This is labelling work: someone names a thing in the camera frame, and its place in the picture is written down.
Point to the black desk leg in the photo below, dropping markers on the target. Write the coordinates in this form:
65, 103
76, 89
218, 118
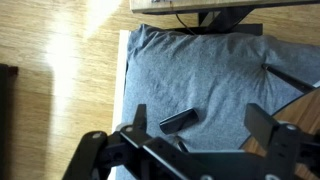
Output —
226, 18

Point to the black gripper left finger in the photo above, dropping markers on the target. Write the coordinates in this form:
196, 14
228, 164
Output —
140, 116

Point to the black cylinder object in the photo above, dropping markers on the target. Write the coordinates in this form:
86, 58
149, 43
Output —
178, 121

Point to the round wooden table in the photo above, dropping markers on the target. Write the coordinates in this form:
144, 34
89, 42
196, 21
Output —
305, 113

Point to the light wooden desk top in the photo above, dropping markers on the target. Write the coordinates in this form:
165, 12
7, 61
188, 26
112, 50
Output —
200, 6

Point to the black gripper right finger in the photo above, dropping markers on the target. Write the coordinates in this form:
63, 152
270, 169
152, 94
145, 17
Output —
261, 125

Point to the black metal rod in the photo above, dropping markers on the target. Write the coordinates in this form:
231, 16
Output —
288, 78

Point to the grey fabric cloth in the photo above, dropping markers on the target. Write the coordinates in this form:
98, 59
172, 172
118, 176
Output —
200, 73

